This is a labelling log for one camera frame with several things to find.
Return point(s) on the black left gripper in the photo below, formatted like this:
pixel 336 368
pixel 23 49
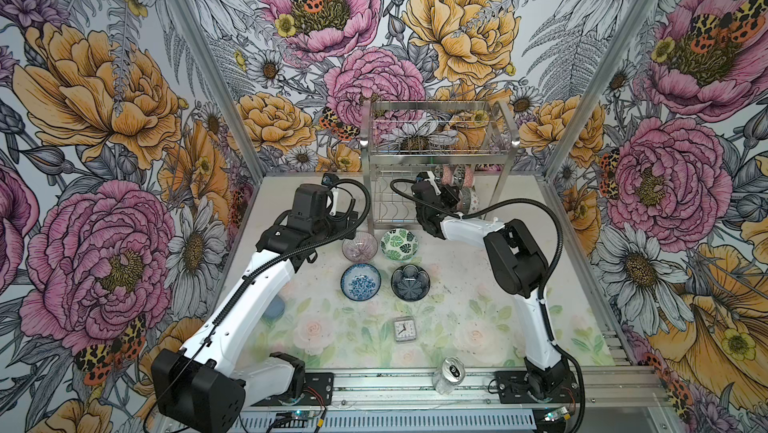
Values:
pixel 342 218

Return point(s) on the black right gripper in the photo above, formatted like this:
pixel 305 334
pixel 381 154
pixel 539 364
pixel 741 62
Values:
pixel 450 193

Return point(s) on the black white patterned bowl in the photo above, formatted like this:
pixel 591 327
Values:
pixel 468 201

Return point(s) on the green leaf print bowl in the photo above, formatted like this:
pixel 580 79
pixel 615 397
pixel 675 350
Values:
pixel 399 244

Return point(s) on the black white floral bowl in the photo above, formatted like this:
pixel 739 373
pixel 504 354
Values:
pixel 465 175

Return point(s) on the purple striped bowl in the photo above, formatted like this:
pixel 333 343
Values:
pixel 360 249

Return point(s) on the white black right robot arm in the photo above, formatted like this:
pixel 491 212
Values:
pixel 518 264

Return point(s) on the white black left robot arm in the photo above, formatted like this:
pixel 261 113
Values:
pixel 218 343

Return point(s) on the stainless steel dish rack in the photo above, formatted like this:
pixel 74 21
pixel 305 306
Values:
pixel 400 139

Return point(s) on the dark navy wave bowl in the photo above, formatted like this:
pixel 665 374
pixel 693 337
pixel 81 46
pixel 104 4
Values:
pixel 410 283

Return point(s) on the blue floral bowl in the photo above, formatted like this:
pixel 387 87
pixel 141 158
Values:
pixel 360 282

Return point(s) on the small square alarm clock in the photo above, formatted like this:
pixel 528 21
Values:
pixel 404 329

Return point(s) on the silver drink can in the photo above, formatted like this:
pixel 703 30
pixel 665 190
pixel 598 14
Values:
pixel 448 376

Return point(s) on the green circuit board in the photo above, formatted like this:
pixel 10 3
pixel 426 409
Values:
pixel 298 419

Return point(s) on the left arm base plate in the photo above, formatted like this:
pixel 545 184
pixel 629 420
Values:
pixel 318 391

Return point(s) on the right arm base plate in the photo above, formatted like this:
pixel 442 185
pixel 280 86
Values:
pixel 513 386

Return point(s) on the white vented cable duct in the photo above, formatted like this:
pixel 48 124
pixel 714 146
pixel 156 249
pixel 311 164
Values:
pixel 451 418

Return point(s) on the aluminium front rail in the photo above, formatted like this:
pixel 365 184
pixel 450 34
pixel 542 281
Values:
pixel 420 391

